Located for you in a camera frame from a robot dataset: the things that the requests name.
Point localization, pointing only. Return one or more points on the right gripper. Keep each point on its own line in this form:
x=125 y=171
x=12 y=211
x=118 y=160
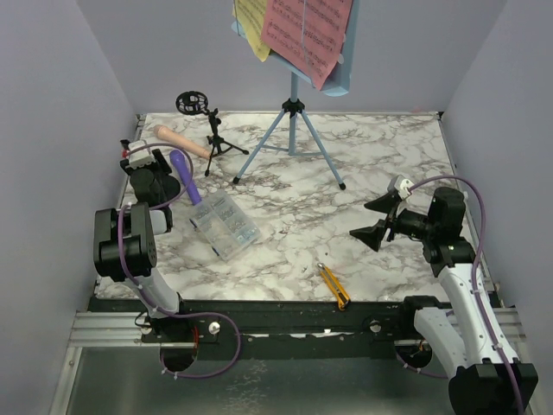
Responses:
x=390 y=220

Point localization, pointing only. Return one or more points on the light blue music stand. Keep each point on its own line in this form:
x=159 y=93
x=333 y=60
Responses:
x=337 y=86

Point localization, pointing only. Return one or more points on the pink sheet music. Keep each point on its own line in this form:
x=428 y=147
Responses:
x=310 y=35

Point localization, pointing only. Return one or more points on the purple microphone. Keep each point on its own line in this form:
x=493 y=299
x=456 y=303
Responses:
x=183 y=168

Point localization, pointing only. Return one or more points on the beige microphone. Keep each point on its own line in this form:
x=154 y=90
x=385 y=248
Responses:
x=165 y=134

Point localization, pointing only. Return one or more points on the yellow sheet music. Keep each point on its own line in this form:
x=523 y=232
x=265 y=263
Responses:
x=249 y=16

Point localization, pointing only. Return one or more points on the black round-base mic stand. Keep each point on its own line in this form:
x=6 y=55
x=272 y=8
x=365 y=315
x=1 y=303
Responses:
x=153 y=184

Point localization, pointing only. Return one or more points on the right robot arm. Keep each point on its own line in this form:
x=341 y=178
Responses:
x=485 y=374

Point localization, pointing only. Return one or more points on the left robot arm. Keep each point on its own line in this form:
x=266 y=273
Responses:
x=124 y=247

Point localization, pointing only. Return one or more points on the yellow utility knife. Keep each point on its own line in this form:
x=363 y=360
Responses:
x=333 y=284

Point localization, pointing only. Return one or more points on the clear plastic screw box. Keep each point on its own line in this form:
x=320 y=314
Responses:
x=226 y=227

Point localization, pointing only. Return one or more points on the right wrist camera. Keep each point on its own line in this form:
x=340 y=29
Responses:
x=400 y=186

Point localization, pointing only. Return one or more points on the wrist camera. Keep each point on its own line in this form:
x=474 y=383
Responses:
x=400 y=186
x=137 y=155

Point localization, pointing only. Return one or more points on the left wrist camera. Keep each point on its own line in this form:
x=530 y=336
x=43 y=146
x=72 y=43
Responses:
x=137 y=155

